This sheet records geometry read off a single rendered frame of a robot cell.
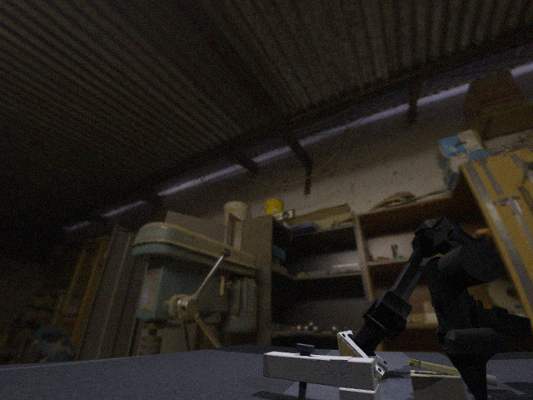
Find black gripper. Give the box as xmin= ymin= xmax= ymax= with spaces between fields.
xmin=431 ymin=289 xmax=509 ymax=400

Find grey cylinder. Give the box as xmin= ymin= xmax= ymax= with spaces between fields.
xmin=409 ymin=358 xmax=497 ymax=386

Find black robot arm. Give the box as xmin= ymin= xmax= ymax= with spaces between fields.
xmin=348 ymin=214 xmax=531 ymax=357

